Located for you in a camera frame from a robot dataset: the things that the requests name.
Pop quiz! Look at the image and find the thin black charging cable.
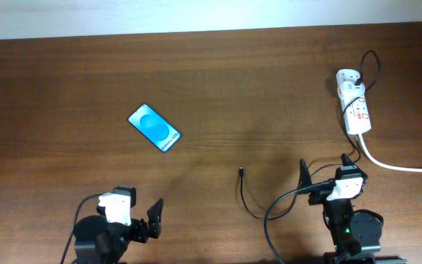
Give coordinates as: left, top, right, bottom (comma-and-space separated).
238, 49, 382, 221

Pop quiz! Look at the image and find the blue screen Galaxy smartphone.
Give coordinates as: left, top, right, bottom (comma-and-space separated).
127, 103, 181, 153

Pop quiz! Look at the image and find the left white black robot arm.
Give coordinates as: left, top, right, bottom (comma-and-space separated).
73, 199, 164, 264

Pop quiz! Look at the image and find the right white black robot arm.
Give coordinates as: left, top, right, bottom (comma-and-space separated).
299, 154, 407, 264

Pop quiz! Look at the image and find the white USB charger plug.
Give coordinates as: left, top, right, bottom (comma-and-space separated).
338, 81, 365, 100

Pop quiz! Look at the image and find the white power strip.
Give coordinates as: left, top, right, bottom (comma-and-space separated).
336, 69, 371, 135

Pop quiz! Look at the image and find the thick white power cord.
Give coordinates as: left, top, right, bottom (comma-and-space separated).
355, 133, 422, 175

